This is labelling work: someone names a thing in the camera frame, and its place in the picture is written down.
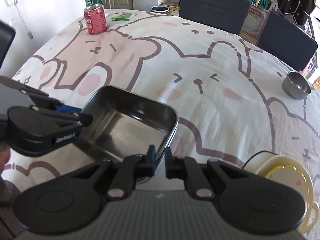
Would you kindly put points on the red drink can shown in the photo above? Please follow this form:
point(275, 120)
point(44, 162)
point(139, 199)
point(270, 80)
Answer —
point(96, 20)

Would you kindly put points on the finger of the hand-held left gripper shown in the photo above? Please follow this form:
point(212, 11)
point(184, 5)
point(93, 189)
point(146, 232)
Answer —
point(75, 120)
point(37, 94)

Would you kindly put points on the grey trash bin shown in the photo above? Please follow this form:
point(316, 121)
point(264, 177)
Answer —
point(160, 9)

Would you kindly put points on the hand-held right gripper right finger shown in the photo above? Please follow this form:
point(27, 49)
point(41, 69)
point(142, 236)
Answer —
point(168, 165)

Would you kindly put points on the small round steel bowl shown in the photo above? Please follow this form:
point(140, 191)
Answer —
point(296, 90)

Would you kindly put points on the green snack packet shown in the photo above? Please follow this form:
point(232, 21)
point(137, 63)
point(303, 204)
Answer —
point(123, 16)

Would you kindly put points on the white leaf-print plate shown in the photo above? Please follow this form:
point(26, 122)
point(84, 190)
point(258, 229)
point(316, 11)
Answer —
point(255, 161)

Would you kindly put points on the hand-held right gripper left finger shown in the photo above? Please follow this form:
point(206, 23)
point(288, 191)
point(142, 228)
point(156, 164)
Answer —
point(150, 162)

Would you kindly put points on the black vest white trim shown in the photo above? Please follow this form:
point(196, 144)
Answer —
point(295, 0)

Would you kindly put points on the dark blue chair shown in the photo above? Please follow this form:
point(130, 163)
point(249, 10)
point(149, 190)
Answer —
point(287, 40)
point(212, 5)

